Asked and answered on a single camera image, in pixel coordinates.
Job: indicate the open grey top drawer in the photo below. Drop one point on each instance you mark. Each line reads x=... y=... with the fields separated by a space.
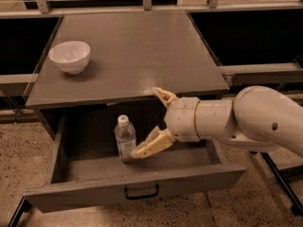
x=85 y=169

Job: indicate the clear plastic water bottle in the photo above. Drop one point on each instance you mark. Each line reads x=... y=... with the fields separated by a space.
x=125 y=138

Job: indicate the black metal stand leg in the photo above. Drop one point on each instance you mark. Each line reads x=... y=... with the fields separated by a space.
x=284 y=176

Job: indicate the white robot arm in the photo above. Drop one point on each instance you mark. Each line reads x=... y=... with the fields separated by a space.
x=257 y=119

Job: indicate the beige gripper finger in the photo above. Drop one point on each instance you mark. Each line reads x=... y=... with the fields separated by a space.
x=166 y=97
x=157 y=141

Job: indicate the white ceramic bowl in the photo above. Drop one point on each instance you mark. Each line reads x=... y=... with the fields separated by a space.
x=71 y=57

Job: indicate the black drawer handle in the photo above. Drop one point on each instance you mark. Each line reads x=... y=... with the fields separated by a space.
x=141 y=193

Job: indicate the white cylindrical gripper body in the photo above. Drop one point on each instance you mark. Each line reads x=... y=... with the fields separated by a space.
x=180 y=117

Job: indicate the black cabinet foot bar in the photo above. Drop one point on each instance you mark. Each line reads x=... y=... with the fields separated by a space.
x=23 y=207

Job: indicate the grey cabinet with counter top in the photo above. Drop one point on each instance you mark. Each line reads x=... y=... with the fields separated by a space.
x=131 y=52

